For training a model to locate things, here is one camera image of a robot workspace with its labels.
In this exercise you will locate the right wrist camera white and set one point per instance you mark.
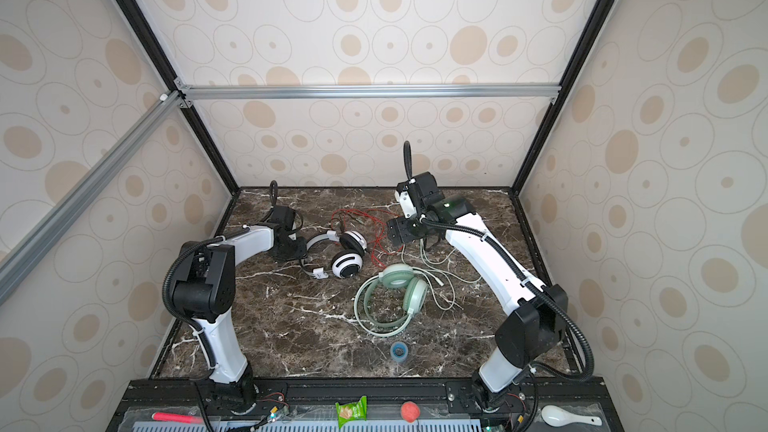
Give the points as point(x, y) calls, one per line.
point(403, 198)

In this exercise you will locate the white ceramic spoon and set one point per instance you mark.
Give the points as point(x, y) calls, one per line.
point(555, 416)

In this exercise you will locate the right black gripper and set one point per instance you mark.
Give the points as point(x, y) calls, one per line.
point(403, 234)

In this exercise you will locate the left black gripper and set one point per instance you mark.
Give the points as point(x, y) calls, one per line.
point(302, 250)

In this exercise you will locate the pink marker pen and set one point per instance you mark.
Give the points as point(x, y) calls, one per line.
point(177, 418)

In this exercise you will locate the blue tape roll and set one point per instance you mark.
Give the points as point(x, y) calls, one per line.
point(399, 352)

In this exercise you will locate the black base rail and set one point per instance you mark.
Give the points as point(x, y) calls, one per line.
point(457, 395)

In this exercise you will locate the red ball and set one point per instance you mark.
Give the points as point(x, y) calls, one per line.
point(410, 412)

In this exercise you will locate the black white headphones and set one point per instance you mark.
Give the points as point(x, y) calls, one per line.
point(346, 263)

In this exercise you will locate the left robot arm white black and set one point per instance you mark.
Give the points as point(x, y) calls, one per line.
point(200, 287)

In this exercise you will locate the diagonal aluminium frame bar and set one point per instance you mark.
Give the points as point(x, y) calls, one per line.
point(21, 261)

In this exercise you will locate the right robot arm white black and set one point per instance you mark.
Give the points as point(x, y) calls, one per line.
point(536, 313)

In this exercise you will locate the horizontal aluminium frame bar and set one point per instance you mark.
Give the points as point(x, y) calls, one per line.
point(373, 91)

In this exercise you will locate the green snack packet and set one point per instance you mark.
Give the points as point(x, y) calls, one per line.
point(354, 411)

